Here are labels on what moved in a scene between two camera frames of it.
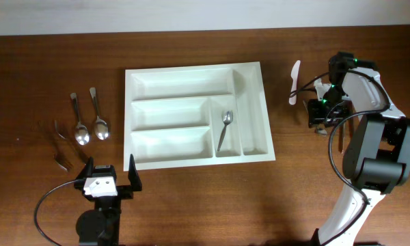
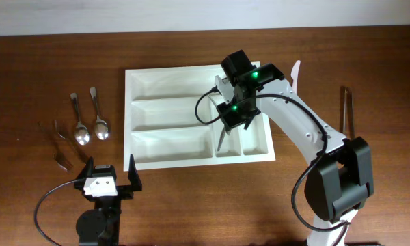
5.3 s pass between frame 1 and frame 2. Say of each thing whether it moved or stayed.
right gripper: moved
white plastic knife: stayed
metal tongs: stayed
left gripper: stayed
